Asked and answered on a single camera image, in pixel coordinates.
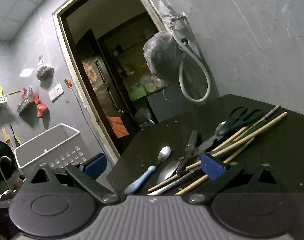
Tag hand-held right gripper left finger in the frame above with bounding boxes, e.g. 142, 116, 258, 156
29, 153, 119, 204

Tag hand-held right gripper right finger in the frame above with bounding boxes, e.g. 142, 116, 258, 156
183, 153, 280, 203

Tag dark green kitchen scissors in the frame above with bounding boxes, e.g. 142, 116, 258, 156
192, 106, 264, 157

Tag plain wooden chopstick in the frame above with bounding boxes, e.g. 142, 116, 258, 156
148, 175, 180, 192
175, 137, 255, 195
185, 111, 288, 170

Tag black-handled knife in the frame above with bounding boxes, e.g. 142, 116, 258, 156
176, 129, 199, 176

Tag metal table knife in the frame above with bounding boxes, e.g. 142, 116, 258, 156
146, 171, 195, 196

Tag large metal spoon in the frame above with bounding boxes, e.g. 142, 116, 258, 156
156, 160, 182, 182

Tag blue-handled metal spoon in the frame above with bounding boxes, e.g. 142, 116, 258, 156
124, 146, 172, 195

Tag white perforated utensil basket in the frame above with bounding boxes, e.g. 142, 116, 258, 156
14, 123, 89, 170

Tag dark wooden door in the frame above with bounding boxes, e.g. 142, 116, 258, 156
74, 29, 132, 140

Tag crumpled dark plastic bag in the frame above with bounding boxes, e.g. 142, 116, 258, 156
134, 107, 156, 130

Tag grey cabinet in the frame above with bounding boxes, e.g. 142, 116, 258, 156
147, 85, 192, 124

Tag red plastic bag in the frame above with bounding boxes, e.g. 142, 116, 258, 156
33, 92, 49, 118

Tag yellow green cloth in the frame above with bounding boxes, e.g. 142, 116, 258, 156
11, 125, 22, 147

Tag green storage box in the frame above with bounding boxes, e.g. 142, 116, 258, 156
128, 86, 147, 102

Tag black pan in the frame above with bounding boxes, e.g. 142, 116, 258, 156
0, 141, 17, 180

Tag wooden brush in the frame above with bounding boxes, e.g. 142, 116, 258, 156
1, 127, 14, 148

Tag white crumpled plastic bag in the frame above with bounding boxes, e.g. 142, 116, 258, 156
139, 76, 164, 93

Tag hanging mesh bag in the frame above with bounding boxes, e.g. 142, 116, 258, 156
36, 56, 54, 81

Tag wooden shelf unit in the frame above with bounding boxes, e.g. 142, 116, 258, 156
99, 17, 167, 93

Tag grey hanging plastic bag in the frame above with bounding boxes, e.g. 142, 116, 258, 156
143, 31, 185, 82

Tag white door frame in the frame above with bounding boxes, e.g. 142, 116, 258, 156
52, 0, 220, 164

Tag white wall switch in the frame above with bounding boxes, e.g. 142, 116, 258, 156
54, 82, 65, 97
48, 88, 59, 103

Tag white hose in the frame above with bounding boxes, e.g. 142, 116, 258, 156
171, 27, 212, 103

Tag grey wall rack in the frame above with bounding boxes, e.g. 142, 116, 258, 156
17, 87, 36, 115

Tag metal wall tap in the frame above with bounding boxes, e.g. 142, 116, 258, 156
162, 11, 187, 34

